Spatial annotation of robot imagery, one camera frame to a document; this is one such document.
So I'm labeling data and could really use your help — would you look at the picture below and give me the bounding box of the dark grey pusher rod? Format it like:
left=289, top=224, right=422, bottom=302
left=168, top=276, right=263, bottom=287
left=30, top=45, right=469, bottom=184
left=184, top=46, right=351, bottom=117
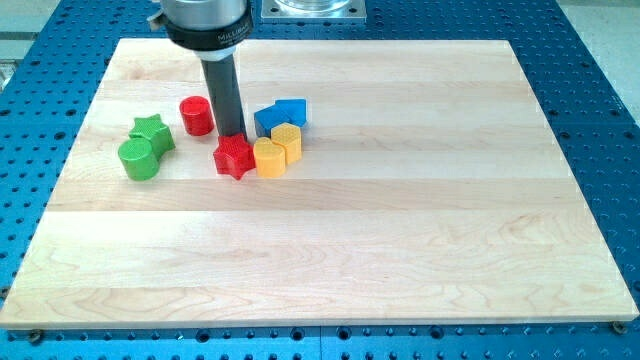
left=201, top=55, right=247, bottom=137

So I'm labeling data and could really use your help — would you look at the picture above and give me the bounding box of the red cylinder block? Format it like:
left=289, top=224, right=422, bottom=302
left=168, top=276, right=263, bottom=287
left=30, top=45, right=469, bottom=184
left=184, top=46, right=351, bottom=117
left=179, top=96, right=214, bottom=136

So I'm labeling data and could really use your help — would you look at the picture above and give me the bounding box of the red star block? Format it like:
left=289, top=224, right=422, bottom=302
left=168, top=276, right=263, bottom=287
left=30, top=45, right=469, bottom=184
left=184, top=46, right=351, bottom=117
left=213, top=133, right=255, bottom=180

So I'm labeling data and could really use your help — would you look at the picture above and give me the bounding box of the green star block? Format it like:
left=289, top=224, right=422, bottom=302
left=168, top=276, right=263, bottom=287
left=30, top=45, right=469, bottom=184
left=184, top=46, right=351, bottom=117
left=129, top=114, right=175, bottom=160

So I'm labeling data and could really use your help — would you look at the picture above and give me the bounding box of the blue cube block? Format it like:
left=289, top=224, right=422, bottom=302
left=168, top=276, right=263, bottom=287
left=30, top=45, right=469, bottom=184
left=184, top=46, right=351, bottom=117
left=254, top=105, right=290, bottom=137

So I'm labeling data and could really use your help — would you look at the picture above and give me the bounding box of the blue pentagon block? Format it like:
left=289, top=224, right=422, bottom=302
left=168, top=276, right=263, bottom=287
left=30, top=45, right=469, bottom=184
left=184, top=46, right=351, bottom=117
left=275, top=98, right=307, bottom=128

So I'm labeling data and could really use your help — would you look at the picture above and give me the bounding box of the yellow hexagon block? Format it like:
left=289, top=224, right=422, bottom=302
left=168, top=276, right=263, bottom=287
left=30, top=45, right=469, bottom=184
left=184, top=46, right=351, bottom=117
left=271, top=123, right=302, bottom=165

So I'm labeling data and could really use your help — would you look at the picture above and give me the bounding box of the yellow heart block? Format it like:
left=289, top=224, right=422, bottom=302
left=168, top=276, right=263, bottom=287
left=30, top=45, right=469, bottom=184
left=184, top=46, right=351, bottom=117
left=253, top=137, right=286, bottom=178

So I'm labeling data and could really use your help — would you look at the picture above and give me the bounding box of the green cylinder block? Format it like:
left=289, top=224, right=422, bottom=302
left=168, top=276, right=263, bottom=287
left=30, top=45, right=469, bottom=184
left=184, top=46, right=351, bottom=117
left=118, top=138, right=159, bottom=181

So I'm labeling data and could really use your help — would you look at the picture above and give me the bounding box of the light wooden board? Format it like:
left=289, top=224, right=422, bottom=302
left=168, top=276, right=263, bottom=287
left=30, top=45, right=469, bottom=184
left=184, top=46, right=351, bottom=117
left=1, top=39, right=638, bottom=329

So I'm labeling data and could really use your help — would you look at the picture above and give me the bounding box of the left board clamp screw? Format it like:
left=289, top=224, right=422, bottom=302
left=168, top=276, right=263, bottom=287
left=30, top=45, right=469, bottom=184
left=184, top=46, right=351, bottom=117
left=26, top=329, right=45, bottom=346

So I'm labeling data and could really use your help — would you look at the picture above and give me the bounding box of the board clamp screw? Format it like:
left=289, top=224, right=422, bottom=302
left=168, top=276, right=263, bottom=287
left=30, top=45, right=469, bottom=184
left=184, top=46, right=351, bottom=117
left=26, top=329, right=45, bottom=346
left=610, top=321, right=628, bottom=335

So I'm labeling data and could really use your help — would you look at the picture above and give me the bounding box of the right board clamp screw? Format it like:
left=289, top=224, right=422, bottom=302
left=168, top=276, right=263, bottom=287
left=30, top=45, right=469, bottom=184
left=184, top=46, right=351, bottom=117
left=610, top=321, right=628, bottom=335

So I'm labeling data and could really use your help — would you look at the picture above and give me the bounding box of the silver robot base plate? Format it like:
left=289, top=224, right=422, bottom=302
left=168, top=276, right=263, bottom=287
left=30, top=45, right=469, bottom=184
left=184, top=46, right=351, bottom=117
left=258, top=0, right=367, bottom=24

